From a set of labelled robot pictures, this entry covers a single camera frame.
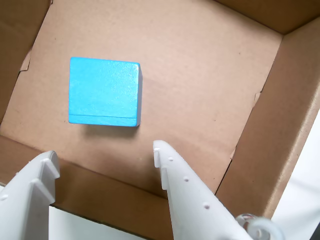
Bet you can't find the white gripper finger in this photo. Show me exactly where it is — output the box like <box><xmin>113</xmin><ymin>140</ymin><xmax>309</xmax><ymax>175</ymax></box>
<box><xmin>0</xmin><ymin>150</ymin><xmax>61</xmax><ymax>240</ymax></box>
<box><xmin>152</xmin><ymin>139</ymin><xmax>253</xmax><ymax>240</ymax></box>

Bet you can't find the blue cube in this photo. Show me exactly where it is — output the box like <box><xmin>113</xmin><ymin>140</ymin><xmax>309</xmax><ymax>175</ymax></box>
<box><xmin>68</xmin><ymin>56</ymin><xmax>144</xmax><ymax>128</ymax></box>

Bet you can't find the brown cardboard box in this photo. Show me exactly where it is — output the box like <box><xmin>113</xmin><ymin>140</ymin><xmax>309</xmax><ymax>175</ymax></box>
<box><xmin>0</xmin><ymin>0</ymin><xmax>320</xmax><ymax>240</ymax></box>

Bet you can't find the white spiral cable wrap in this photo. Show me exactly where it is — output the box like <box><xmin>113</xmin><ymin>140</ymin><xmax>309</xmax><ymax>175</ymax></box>
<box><xmin>234</xmin><ymin>212</ymin><xmax>285</xmax><ymax>240</ymax></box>

